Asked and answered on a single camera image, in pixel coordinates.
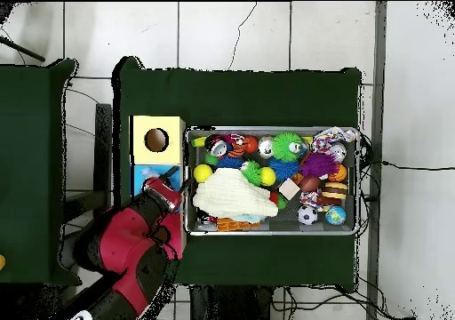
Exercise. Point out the cream knitted cloth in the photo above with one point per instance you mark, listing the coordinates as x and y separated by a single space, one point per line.
231 193

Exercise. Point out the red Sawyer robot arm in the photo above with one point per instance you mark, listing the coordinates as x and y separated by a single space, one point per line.
121 238

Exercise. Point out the wooden box with three holes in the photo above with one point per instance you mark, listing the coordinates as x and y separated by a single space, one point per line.
170 149

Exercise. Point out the clear mesh bin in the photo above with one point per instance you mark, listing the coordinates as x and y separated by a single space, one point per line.
330 229

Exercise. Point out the yellow ball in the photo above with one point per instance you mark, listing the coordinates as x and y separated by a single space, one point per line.
202 173

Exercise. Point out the green spiky ball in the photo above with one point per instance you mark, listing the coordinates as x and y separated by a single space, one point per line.
251 172
286 147

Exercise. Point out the black stand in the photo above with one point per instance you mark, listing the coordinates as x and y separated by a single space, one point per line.
103 149

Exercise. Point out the wooden cube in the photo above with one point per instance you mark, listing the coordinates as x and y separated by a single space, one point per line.
289 189

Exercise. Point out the small soccer ball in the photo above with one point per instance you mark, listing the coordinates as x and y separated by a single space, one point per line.
307 214

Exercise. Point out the purple spiky ball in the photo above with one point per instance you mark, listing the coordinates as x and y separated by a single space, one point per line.
318 165

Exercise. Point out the dark green side tablecloth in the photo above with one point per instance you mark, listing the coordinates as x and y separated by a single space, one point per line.
28 138

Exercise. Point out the burger toy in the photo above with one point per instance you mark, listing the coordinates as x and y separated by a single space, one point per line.
334 190

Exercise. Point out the globe ball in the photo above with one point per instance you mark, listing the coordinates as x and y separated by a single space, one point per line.
336 216

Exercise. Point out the small yellow object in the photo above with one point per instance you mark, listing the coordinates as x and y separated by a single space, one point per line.
2 262

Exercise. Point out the black rod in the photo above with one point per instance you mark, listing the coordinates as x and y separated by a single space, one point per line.
25 51

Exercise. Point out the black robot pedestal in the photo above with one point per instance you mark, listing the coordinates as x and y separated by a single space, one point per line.
220 305

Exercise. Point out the grey metal rail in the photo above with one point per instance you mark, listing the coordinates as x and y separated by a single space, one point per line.
379 85

